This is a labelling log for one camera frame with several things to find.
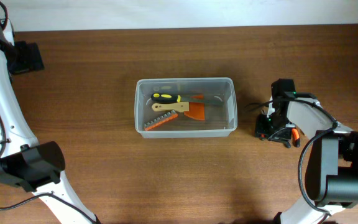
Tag orange scraper with wooden handle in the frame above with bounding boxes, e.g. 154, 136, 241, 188
152, 102, 205, 121

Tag orange perforated cylinder tool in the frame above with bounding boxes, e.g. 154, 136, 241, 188
144, 110, 178, 131

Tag yellow black handled file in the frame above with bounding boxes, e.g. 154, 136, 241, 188
151, 93, 224, 106

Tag orange black long-nose pliers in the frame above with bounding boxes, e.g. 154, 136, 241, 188
291, 128, 300, 147

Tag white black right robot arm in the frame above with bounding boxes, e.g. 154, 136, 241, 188
255, 78, 358, 224

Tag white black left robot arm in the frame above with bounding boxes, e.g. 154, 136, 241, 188
0, 1, 99, 223

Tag clear plastic container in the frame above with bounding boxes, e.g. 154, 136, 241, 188
134, 77, 238, 139

